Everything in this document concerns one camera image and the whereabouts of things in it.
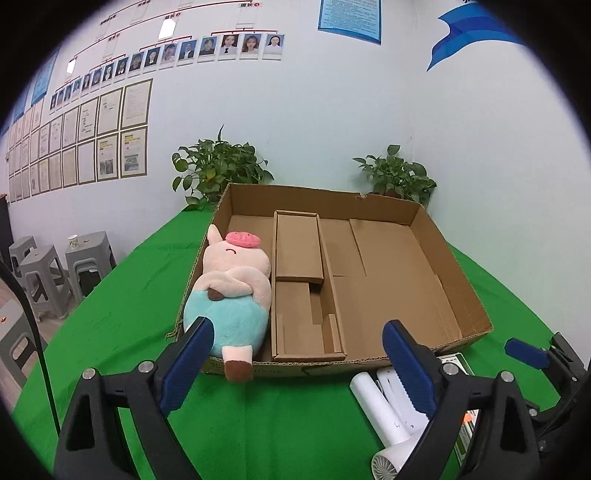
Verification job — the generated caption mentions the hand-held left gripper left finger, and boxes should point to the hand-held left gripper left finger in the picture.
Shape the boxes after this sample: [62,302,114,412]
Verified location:
[54,316,215,480]

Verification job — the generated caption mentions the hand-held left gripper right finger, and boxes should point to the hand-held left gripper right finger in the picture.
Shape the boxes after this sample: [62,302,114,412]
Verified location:
[382,319,541,480]

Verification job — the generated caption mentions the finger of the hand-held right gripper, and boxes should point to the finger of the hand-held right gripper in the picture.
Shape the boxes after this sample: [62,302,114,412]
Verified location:
[526,369,580,460]
[505,332,589,386]

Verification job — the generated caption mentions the white device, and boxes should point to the white device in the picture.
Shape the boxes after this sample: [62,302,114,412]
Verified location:
[376,368,432,435]

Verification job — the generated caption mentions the white hair dryer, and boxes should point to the white hair dryer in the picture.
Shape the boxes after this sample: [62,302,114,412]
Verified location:
[349,369,432,474]

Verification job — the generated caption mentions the green and white medicine box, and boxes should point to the green and white medicine box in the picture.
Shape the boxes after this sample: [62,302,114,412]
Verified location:
[434,353,482,464]

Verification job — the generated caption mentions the large cardboard box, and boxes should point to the large cardboard box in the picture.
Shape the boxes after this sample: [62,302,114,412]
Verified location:
[166,182,494,377]

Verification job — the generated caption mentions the green tablecloth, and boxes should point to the green tablecloth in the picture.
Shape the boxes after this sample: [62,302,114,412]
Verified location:
[9,203,583,480]

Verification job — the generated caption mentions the pink pig plush toy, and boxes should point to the pink pig plush toy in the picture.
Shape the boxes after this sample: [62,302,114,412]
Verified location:
[183,224,273,384]

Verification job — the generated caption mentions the narrow cardboard insert tray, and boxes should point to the narrow cardboard insert tray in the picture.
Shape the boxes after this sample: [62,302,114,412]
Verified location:
[270,210,348,363]

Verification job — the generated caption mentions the grey plastic stool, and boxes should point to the grey plastic stool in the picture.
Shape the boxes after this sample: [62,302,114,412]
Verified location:
[65,231,117,298]
[9,235,38,278]
[18,244,70,319]
[0,300,47,388]

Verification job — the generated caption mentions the small flat cardboard box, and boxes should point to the small flat cardboard box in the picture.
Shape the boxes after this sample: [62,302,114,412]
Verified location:
[274,211,325,286]

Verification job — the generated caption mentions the small green potted plant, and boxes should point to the small green potted plant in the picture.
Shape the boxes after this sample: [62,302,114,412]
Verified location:
[353,144,437,208]

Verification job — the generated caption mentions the bushy green potted plant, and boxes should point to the bushy green potted plant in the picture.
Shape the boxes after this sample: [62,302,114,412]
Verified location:
[172,124,275,210]

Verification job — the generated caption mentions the black cabinet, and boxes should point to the black cabinet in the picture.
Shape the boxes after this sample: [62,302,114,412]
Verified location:
[0,194,12,264]

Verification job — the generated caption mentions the group of framed certificates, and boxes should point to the group of framed certificates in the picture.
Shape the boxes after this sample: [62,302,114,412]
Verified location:
[7,78,153,204]

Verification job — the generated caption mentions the row of portrait photos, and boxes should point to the row of portrait photos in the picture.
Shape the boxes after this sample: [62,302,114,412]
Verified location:
[48,32,286,112]

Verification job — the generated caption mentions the blue notice poster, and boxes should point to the blue notice poster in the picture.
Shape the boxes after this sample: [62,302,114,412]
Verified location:
[318,0,383,45]

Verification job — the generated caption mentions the black cable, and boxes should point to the black cable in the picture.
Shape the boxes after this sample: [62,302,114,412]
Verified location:
[0,261,61,437]

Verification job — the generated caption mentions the blue wall decal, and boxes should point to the blue wall decal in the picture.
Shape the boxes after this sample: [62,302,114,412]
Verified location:
[426,4,525,72]

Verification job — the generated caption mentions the wall chart cards with lines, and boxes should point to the wall chart cards with lines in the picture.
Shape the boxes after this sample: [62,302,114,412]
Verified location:
[67,0,264,75]

